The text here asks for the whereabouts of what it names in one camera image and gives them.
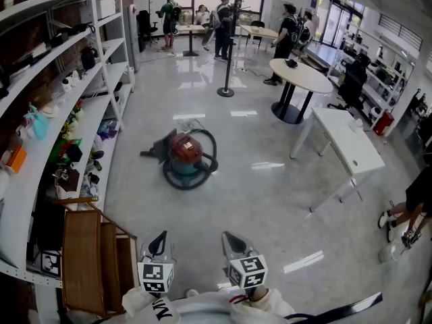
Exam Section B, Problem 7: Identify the bunch of artificial flowers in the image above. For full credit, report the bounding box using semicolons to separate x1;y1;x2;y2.
59;99;85;142

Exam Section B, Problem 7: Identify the purple cloth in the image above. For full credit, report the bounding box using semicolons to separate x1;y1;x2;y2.
97;119;119;142

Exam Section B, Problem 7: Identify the red and teal vacuum cleaner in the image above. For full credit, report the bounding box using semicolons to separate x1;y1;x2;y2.
140;118;219;191

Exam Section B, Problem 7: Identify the black bag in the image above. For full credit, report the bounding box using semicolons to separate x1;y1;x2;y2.
49;22;97;49

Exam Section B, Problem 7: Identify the small square wooden table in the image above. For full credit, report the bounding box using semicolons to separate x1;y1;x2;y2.
175;24;207;58

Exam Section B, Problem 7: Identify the black and white patterned box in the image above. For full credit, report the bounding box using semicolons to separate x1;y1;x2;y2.
40;250;63;278

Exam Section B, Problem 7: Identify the white tissue pack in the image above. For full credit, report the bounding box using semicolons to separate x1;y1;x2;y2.
348;117;365;134

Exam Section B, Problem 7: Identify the person's left forearm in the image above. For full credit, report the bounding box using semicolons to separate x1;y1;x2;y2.
121;286;180;324

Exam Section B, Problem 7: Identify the white metal shelving unit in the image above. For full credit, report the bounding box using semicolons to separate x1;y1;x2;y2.
0;0;136;290

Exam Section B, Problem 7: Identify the brown wooden chair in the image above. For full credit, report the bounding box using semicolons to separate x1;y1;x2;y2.
52;196;140;319

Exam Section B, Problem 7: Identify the red bin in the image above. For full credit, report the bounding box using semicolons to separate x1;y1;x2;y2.
373;111;396;136

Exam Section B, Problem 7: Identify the round beige table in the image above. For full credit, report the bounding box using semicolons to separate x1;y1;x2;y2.
269;57;335;126

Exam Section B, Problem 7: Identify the white rectangular desk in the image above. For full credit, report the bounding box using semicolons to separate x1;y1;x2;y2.
289;107;387;213

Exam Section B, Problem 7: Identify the black chair backrest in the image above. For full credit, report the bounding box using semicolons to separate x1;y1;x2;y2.
282;292;384;324

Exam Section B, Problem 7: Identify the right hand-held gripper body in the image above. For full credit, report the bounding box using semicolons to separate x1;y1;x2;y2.
222;244;269;290

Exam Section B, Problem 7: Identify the black office chair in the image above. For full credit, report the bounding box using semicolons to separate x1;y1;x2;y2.
327;53;369;113
245;20;267;47
136;9;160;46

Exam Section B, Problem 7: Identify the teal plush toy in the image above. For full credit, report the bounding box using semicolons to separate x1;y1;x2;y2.
23;102;51;141

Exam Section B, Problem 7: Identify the long wooden table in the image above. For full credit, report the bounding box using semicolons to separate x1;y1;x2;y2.
238;24;280;51

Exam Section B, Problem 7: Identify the orange box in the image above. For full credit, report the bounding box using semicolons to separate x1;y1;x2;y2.
5;145;28;174

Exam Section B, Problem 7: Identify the grey tall cabinet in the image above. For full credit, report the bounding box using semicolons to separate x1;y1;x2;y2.
127;4;142;74

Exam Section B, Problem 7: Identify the black kettle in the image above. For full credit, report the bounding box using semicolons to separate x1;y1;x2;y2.
80;46;100;72

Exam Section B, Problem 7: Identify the black square box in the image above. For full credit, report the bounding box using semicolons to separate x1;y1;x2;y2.
65;143;84;163

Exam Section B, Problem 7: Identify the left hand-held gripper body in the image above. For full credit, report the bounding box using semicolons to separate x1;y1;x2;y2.
137;237;175;294

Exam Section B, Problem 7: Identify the black coat stand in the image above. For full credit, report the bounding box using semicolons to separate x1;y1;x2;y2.
216;0;252;99

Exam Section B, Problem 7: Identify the person's white top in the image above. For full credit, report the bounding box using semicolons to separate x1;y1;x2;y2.
168;289;239;324

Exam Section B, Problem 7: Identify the person's right forearm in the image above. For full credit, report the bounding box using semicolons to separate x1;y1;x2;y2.
229;286;296;324

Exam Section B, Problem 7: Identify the white shelving rack with appliances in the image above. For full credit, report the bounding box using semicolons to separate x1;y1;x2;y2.
327;28;416;132

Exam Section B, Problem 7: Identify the dark brown box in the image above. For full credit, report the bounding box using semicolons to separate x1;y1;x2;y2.
55;168;81;193

